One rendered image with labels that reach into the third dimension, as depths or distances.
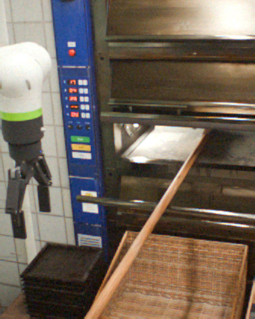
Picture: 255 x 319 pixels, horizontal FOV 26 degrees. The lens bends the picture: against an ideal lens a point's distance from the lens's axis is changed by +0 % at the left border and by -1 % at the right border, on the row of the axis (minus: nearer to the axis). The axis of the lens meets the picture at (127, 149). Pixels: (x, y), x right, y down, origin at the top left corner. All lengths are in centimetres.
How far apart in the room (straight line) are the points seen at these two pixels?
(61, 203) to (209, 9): 114
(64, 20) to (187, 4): 51
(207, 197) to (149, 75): 57
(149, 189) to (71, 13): 82
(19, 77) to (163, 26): 110
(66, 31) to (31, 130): 115
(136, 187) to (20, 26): 87
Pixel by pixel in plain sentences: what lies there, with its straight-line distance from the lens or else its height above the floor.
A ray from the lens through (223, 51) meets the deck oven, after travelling 214.
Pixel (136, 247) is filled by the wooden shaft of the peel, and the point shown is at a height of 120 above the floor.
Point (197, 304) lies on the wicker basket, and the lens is 246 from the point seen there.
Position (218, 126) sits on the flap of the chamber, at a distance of 205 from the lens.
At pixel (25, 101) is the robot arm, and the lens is 117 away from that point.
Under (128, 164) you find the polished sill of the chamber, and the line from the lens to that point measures 238.
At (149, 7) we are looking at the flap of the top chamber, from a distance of 220.
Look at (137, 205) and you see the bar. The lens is 201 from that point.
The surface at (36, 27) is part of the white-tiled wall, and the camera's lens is 240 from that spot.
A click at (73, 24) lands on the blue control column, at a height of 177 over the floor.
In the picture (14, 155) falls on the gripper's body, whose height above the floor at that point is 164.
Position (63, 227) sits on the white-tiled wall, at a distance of 268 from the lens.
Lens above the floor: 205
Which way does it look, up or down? 20 degrees down
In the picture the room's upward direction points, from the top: 4 degrees counter-clockwise
